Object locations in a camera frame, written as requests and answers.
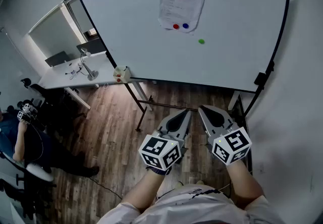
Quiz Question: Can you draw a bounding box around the white desk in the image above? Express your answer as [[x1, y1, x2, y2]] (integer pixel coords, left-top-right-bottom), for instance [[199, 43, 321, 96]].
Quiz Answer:
[[37, 50, 153, 111]]

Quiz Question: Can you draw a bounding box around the person's white shirt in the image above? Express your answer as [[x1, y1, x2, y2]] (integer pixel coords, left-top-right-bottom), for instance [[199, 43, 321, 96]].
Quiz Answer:
[[97, 184, 286, 224]]

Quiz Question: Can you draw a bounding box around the whiteboard eraser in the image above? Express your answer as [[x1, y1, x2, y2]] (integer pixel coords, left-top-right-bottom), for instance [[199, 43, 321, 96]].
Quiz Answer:
[[254, 72, 267, 86]]

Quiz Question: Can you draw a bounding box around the white whiteboard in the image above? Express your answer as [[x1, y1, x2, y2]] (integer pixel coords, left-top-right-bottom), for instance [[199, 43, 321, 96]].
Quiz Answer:
[[76, 0, 292, 93]]

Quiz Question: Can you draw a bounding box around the silver desk lamp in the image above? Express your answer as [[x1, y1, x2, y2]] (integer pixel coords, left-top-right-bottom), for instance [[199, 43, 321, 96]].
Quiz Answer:
[[79, 47, 99, 82]]

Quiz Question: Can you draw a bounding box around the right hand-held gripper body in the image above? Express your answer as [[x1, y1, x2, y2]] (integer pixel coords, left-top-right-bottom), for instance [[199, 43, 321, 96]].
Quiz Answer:
[[205, 120, 252, 166]]

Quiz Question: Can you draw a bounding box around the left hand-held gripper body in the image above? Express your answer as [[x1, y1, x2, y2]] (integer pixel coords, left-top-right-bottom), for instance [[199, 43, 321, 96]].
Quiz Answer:
[[138, 129, 189, 171]]

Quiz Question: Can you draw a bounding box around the black whiteboard stand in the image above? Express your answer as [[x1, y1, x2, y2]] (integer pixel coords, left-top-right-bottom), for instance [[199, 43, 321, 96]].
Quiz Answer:
[[123, 61, 276, 176]]

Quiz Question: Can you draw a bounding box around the person's right forearm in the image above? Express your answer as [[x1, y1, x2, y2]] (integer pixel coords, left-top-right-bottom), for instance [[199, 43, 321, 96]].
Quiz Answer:
[[226, 159, 265, 210]]

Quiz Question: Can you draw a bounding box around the black floor cable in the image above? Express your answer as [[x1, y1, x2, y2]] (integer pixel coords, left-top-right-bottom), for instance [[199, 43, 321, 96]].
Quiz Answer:
[[89, 177, 123, 200]]

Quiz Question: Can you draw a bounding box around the person's left forearm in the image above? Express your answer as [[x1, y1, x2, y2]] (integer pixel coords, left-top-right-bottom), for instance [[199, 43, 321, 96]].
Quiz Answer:
[[121, 167, 167, 213]]

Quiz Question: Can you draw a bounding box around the white seat office chair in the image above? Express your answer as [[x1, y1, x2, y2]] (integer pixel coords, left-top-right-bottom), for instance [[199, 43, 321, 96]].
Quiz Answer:
[[0, 151, 58, 221]]

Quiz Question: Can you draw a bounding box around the dark monitor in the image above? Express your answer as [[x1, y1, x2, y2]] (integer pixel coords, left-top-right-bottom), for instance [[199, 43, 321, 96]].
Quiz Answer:
[[76, 38, 106, 54]]

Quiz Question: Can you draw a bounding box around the dark laptop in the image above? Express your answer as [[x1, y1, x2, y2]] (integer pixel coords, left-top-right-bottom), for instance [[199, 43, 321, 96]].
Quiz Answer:
[[44, 50, 71, 68]]

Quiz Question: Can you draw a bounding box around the printed paper sheet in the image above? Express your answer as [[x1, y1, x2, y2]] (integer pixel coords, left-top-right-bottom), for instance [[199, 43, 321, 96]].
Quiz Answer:
[[158, 0, 209, 33]]

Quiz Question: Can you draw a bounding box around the beige marker tray box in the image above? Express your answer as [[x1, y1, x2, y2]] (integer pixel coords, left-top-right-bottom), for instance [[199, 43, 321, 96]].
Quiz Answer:
[[113, 66, 131, 84]]

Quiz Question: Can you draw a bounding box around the black office chair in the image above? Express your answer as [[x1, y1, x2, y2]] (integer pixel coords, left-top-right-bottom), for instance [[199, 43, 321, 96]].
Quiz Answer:
[[20, 78, 86, 128]]

